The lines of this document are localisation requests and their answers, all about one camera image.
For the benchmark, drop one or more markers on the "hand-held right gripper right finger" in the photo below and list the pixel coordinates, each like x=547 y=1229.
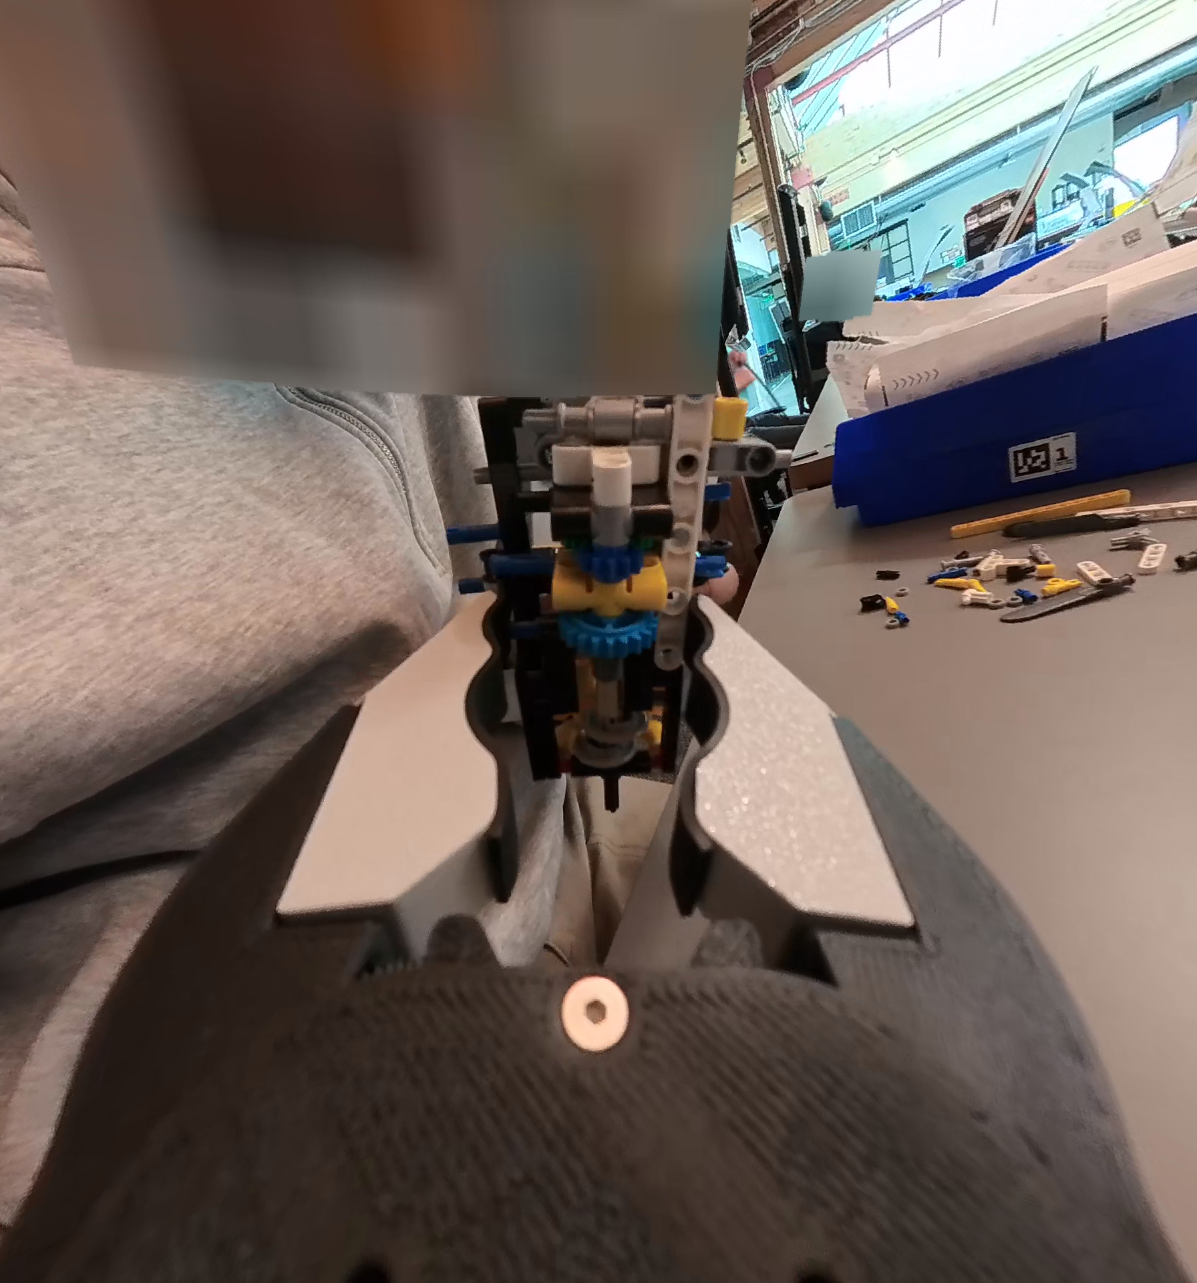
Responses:
x=799 y=792

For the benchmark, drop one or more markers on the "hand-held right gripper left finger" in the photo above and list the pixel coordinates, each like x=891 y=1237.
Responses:
x=388 y=792

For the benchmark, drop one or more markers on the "black yellow lego model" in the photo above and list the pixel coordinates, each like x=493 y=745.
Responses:
x=609 y=592

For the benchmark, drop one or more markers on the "pile of loose lego pieces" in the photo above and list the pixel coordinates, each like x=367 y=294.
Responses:
x=1060 y=586

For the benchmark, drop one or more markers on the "person's left hand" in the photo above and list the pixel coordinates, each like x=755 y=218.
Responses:
x=725 y=586

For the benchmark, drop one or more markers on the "person's beige trousers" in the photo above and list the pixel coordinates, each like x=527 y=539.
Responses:
x=599 y=881

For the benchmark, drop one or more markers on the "blue storage bin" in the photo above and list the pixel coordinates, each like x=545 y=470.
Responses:
x=1010 y=441
x=1010 y=276

